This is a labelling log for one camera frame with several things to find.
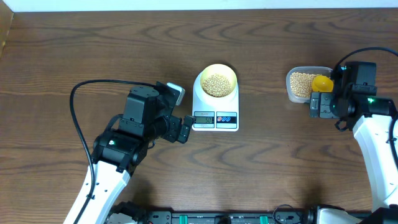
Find pale yellow bowl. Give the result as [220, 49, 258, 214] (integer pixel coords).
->
[200, 63, 238, 98]

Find soybeans pile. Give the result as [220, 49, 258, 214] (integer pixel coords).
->
[290, 72, 320, 98]

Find clear plastic container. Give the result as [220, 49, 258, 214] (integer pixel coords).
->
[286, 66, 334, 103]

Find left black camera cable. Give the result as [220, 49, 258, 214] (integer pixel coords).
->
[68, 79, 156, 224]

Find white digital kitchen scale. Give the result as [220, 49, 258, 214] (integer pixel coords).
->
[192, 71, 239, 132]

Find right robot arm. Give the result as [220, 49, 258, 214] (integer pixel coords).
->
[310, 62, 397, 223]

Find yellow measuring scoop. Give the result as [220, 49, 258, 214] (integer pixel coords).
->
[311, 75, 334, 93]

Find right black camera cable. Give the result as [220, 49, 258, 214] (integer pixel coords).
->
[332, 46, 398, 162]

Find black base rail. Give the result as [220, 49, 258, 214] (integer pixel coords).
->
[105, 201, 374, 224]

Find soybeans in bowl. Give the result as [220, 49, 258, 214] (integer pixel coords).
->
[202, 74, 233, 98]

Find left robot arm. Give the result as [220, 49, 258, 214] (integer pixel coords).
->
[65, 82, 195, 223]

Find black camera cable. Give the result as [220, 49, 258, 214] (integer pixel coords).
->
[68, 79, 156, 224]
[332, 46, 398, 162]

